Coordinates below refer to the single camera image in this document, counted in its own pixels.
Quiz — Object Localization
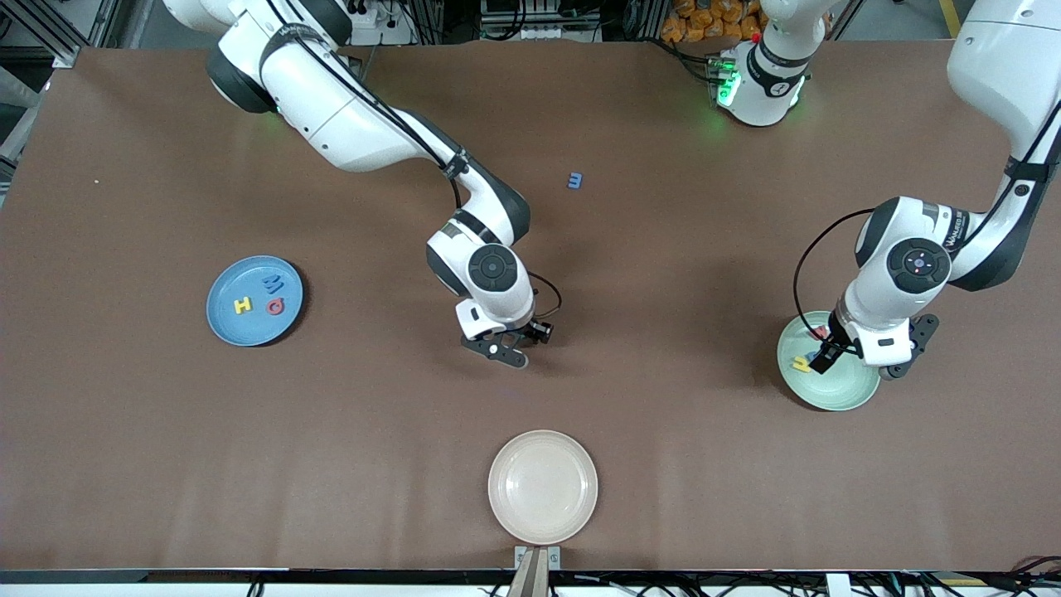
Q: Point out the aluminium frame profile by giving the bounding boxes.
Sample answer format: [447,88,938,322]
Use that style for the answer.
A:
[41,0,123,69]

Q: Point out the blue plate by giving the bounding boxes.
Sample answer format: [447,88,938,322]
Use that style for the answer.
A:
[206,255,304,347]

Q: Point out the white multi-socket strip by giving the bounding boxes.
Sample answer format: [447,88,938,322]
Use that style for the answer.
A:
[481,20,603,41]

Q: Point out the orange snack bags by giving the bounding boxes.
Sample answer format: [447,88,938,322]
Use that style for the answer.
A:
[661,0,765,45]

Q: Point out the brown table cover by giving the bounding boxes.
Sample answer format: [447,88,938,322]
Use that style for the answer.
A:
[0,40,1061,573]

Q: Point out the white power strip with plugs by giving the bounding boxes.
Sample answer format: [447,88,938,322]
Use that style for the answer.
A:
[348,0,413,47]

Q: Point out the green plate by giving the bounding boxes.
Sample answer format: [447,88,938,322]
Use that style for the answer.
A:
[777,310,882,412]

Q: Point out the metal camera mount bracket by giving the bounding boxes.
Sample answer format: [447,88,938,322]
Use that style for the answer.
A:
[507,546,562,597]

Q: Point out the beige plate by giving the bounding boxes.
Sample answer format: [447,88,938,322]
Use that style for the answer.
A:
[487,430,599,546]

